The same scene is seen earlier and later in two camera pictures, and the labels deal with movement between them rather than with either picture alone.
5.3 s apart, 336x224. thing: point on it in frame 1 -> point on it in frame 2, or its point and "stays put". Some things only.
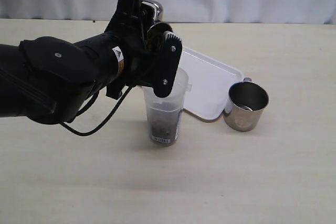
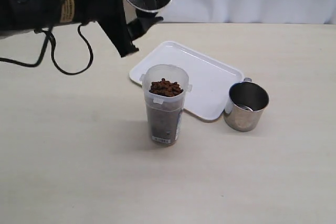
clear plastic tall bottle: [166, 113] stays put
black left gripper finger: [171, 52] -> [137, 28]
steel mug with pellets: [245, 102] stays put
